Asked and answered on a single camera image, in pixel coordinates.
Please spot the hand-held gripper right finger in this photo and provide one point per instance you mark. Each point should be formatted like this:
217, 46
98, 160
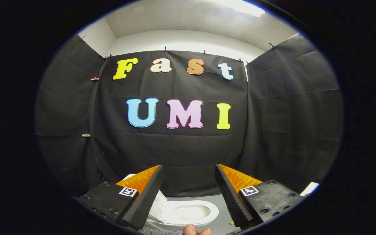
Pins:
232, 202

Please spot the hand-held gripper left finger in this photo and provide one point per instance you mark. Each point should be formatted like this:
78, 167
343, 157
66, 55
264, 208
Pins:
144, 202

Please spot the white toilet lid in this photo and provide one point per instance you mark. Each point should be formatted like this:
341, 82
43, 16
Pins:
158, 207

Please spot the white toilet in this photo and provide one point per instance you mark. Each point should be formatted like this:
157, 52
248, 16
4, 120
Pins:
207, 212

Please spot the black backdrop cloth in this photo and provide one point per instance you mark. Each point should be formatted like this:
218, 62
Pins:
175, 150

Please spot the white board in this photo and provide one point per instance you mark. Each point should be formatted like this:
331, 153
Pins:
309, 188

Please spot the row of black clips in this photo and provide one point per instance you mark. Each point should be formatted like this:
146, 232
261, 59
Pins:
165, 49

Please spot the ceiling light panel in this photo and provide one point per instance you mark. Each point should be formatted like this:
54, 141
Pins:
243, 6

